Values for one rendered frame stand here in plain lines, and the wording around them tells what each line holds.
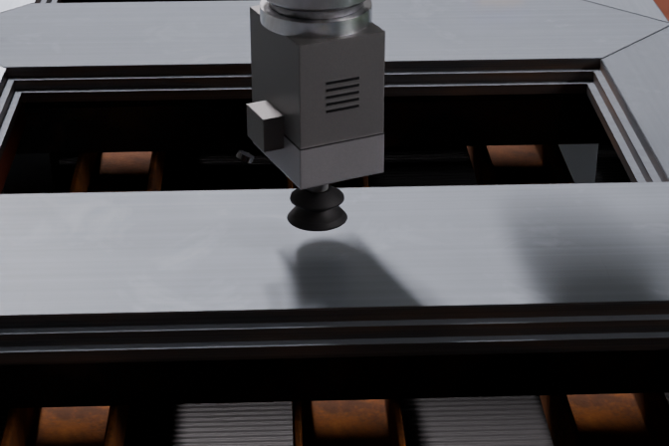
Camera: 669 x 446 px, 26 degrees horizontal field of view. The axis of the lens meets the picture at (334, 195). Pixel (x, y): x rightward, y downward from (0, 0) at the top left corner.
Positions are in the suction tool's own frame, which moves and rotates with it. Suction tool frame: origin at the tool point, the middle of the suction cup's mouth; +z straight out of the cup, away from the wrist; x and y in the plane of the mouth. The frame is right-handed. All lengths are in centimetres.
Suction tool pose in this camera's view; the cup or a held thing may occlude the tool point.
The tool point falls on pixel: (317, 217)
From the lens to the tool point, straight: 104.0
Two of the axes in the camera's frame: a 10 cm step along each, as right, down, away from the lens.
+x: 9.0, -1.9, 3.8
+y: 4.3, 4.1, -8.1
